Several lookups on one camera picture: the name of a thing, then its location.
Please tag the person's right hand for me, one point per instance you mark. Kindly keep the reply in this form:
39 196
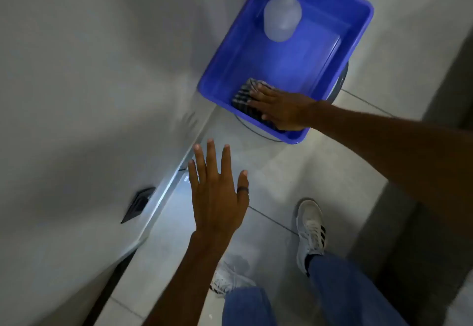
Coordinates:
288 109

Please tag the person's left hand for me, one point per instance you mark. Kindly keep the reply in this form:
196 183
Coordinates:
216 203

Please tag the person's left little finger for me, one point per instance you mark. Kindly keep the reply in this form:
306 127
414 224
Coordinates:
193 176

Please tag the person's left middle finger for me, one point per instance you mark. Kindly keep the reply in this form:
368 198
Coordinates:
212 159

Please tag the person's right fingers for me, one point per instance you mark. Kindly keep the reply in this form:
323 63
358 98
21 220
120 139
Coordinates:
260 96

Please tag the person's left thumb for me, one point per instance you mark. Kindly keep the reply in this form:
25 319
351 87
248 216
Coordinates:
242 181

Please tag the checkered grey cloth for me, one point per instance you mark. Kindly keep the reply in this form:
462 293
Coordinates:
244 98

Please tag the person's left forearm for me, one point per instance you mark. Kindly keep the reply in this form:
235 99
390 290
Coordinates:
184 285

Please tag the person's right forearm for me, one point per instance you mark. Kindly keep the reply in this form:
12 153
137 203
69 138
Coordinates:
399 152

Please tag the black socket box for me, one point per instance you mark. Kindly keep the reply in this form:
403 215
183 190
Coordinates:
137 204

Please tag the blue plastic tub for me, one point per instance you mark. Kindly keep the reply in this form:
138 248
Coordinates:
310 55

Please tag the black round stool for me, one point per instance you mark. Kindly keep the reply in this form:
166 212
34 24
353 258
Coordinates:
340 81

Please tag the person's white right shoe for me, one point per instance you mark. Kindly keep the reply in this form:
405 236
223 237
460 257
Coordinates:
310 231

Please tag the person's white shoe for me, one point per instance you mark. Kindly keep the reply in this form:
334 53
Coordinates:
310 231
229 280

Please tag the clear spray bottle yellow trigger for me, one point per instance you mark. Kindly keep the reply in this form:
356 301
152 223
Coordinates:
282 15

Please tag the person's white left shoe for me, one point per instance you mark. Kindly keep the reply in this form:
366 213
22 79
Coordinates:
229 280

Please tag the person's blue jeans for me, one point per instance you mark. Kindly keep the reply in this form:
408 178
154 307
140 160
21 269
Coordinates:
351 292

